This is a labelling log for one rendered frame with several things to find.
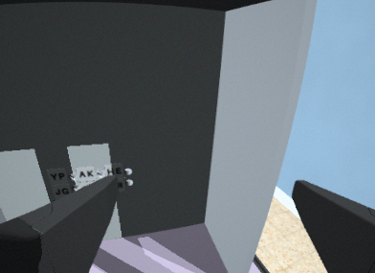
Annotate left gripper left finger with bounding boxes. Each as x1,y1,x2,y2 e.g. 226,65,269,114
0,175,119,273

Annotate tall grey cabinet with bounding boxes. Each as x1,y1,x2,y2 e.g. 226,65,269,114
0,0,318,273

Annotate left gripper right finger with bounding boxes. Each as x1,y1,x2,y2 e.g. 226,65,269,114
292,180,375,273

